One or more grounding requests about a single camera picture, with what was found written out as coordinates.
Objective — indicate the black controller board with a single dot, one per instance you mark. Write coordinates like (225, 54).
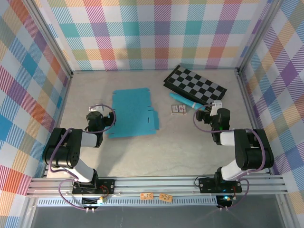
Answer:
(90, 202)
(225, 200)

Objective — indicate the teal tube with white band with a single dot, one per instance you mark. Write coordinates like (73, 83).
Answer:
(183, 101)

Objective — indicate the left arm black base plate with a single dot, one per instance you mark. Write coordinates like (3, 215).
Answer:
(107, 186)

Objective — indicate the right black controller board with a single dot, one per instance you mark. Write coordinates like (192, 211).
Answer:
(225, 200)

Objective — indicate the aluminium table side rail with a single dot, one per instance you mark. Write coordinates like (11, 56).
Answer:
(64, 95)
(247, 95)

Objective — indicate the playing card box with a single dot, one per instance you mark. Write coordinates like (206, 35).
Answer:
(178, 109)

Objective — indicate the left black controller board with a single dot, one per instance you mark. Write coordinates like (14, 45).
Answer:
(90, 202)

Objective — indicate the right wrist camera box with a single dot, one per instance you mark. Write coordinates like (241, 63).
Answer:
(216, 104)

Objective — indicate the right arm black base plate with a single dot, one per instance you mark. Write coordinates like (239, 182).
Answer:
(206, 185)

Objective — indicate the blue paper box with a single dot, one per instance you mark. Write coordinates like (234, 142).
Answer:
(133, 111)

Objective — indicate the aluminium mounting rail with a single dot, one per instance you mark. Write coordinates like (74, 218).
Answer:
(154, 185)

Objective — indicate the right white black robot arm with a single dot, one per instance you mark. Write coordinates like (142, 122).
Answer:
(251, 152)

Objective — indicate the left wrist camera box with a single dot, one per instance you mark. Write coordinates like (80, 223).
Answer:
(95, 108)

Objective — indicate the aluminium frame post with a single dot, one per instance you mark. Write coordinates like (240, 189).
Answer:
(260, 35)
(51, 39)

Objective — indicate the folding black grey chessboard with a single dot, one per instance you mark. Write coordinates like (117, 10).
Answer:
(194, 83)

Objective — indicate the wooden tag with print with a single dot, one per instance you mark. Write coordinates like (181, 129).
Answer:
(146, 196)
(165, 197)

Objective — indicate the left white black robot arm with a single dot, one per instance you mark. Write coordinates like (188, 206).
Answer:
(61, 154)

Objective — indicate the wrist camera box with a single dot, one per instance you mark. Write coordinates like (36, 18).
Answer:
(95, 108)
(216, 104)

